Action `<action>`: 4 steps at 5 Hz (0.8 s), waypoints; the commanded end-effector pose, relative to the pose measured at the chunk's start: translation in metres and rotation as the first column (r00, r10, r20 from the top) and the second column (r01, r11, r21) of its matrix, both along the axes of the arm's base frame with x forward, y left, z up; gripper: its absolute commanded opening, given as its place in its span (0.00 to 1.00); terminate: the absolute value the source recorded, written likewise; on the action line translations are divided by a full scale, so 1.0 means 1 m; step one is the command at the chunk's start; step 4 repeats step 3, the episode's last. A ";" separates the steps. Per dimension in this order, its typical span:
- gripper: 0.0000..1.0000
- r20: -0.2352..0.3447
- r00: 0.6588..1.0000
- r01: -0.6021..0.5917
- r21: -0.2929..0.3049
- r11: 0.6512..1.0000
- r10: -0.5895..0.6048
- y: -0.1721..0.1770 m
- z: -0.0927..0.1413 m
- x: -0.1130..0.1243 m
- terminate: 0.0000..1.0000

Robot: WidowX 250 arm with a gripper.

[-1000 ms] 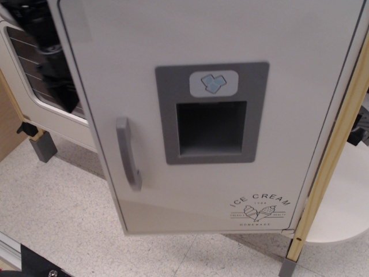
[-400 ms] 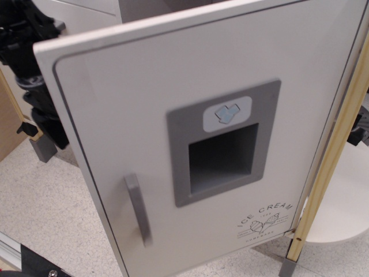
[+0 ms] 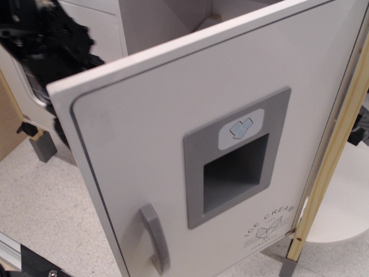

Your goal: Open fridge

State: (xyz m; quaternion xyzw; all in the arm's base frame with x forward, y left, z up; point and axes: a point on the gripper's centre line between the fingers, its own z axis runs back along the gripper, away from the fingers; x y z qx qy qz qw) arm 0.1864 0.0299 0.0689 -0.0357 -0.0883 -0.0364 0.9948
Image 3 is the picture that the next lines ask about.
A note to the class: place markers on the white toy fridge door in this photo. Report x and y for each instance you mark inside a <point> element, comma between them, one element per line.
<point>120,185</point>

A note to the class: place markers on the grey left foot cap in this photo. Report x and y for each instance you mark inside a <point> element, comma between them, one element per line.
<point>44,147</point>

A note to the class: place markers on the white toy kitchen cabinet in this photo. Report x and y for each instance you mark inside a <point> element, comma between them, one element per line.
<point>172,65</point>

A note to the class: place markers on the light wooden post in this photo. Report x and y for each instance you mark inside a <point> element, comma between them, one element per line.
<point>16,106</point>
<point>347,116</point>

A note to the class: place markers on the black clamp right edge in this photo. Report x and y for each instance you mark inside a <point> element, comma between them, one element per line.
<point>359,131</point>

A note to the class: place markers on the aluminium rail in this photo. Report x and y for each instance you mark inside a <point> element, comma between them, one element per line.
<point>10,249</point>

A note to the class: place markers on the black clamp knob left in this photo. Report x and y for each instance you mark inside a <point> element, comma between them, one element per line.
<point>29,129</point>

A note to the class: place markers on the grey right foot cap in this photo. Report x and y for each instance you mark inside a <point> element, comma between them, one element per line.
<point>288,268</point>

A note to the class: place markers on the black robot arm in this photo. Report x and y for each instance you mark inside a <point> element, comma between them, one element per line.
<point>48,43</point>

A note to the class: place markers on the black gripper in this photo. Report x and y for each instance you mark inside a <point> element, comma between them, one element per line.
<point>66,153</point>

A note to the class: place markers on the brown wooden board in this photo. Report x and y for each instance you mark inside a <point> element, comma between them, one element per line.
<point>9,124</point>

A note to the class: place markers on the grey ice dispenser panel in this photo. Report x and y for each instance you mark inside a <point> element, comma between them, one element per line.
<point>232,158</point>

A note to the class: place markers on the light wooden left post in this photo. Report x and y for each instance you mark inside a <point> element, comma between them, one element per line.
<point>16,106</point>

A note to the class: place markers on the white toy oven door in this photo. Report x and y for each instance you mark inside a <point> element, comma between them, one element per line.
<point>33,109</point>

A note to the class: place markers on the light wooden right post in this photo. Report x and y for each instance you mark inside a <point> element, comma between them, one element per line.
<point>347,116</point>

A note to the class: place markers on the grey fridge door handle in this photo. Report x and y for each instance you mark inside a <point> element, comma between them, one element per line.
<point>161,257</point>

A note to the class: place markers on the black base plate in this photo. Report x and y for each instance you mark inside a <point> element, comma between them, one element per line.
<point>32,264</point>

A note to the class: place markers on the white round table base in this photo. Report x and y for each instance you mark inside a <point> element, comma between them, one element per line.
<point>343,213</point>

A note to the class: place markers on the grey foot cap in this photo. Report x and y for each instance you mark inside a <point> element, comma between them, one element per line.
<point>288,268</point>
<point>44,147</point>

